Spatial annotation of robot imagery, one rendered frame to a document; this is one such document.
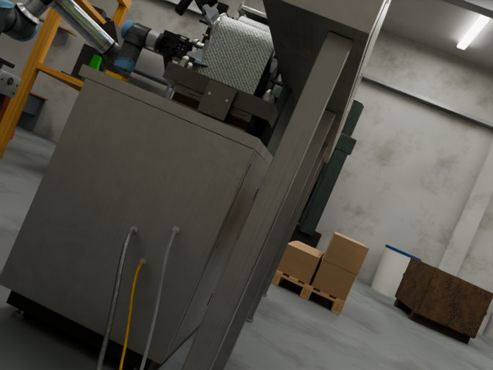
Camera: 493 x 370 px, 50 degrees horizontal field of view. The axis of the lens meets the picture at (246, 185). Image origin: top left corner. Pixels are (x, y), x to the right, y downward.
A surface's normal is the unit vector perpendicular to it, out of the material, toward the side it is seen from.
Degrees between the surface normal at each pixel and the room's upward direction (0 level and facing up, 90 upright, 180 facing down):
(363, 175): 90
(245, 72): 90
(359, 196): 90
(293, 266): 90
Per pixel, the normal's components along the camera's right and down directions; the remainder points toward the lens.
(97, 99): -0.12, -0.04
